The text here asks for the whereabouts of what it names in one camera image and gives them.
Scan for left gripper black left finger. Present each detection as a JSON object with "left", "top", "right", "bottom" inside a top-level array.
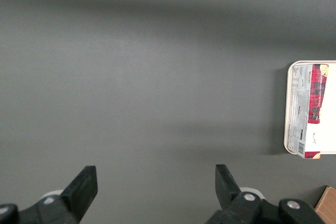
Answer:
[{"left": 0, "top": 165, "right": 98, "bottom": 224}]

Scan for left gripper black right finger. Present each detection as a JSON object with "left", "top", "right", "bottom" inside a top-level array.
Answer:
[{"left": 206, "top": 164, "right": 328, "bottom": 224}]

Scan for cream plastic tray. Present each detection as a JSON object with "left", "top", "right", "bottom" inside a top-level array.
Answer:
[{"left": 283, "top": 60, "right": 336, "bottom": 155}]

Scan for wooden drawer cabinet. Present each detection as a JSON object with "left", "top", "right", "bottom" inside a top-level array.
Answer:
[{"left": 314, "top": 186, "right": 336, "bottom": 224}]

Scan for red tartan cookie box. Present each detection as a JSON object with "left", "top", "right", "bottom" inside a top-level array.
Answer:
[{"left": 285, "top": 63, "right": 329, "bottom": 160}]

